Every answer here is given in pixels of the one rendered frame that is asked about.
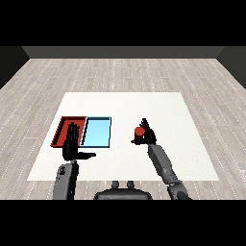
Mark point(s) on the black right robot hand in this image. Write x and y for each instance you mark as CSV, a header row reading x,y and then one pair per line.
x,y
149,135

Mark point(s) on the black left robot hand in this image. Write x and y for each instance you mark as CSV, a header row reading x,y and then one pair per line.
x,y
70,148

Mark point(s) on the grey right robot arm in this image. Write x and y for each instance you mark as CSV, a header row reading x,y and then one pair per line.
x,y
164,167

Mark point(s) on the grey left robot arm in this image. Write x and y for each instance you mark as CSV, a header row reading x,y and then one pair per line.
x,y
65,181

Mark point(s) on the small red can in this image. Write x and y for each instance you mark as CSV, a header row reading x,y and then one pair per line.
x,y
139,132

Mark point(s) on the red shallow open box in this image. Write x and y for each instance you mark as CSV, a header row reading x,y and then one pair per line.
x,y
62,133

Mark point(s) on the light blue shallow open box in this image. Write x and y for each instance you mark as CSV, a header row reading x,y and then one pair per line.
x,y
97,132

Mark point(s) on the dark grey robot body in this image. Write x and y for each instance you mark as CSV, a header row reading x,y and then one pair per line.
x,y
123,192

